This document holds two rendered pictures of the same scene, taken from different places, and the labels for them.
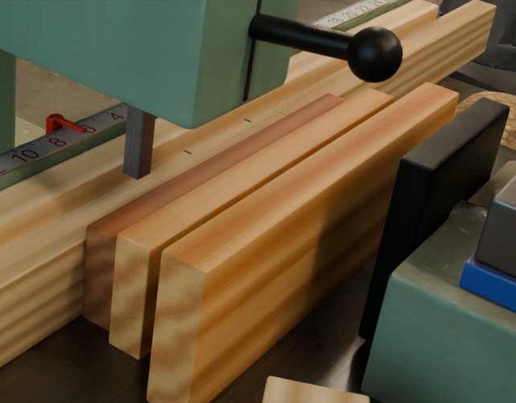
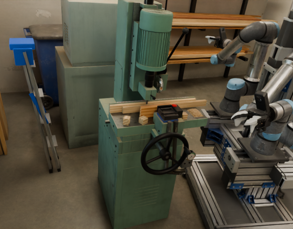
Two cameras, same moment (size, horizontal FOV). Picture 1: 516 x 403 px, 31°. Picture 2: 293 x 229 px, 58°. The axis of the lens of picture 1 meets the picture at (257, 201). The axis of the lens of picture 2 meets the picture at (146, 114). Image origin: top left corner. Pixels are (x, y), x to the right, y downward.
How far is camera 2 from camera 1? 130 cm
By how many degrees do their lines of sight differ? 33
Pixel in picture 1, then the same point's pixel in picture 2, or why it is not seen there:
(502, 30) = (224, 105)
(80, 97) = (208, 107)
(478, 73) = (218, 110)
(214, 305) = (142, 110)
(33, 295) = (136, 108)
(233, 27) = (148, 95)
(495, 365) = (156, 118)
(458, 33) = (196, 102)
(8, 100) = not seen: hidden behind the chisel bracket
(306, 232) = (152, 109)
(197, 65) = (145, 96)
